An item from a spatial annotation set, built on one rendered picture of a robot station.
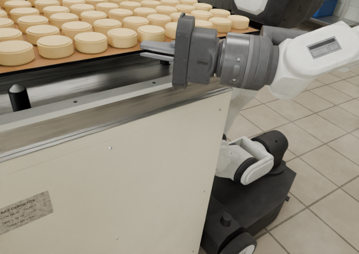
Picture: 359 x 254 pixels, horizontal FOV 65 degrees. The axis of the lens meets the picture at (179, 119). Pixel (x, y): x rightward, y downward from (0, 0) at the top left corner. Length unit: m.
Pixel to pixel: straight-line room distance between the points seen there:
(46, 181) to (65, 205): 0.09
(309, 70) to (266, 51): 0.07
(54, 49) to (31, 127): 0.14
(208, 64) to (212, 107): 0.27
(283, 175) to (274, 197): 0.18
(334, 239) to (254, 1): 1.18
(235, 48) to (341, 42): 0.15
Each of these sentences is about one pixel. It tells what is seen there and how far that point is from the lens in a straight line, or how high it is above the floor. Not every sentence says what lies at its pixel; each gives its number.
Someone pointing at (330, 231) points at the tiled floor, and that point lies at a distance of 1.67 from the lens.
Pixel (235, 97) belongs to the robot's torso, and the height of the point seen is 0.73.
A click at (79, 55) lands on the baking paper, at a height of 1.00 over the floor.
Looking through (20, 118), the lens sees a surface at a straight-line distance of 0.52.
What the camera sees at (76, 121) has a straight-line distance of 0.54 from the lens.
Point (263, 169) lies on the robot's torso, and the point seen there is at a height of 0.29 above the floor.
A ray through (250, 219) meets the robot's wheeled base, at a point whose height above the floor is 0.17.
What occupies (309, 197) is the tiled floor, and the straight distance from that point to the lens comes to 1.78.
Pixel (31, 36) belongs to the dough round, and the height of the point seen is 1.01.
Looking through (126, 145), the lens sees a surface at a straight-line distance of 0.61.
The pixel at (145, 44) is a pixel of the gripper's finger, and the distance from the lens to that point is 0.49.
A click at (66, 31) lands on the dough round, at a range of 0.53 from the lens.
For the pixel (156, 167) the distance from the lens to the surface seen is 0.71.
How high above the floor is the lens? 1.17
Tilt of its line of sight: 34 degrees down
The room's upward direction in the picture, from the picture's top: 6 degrees clockwise
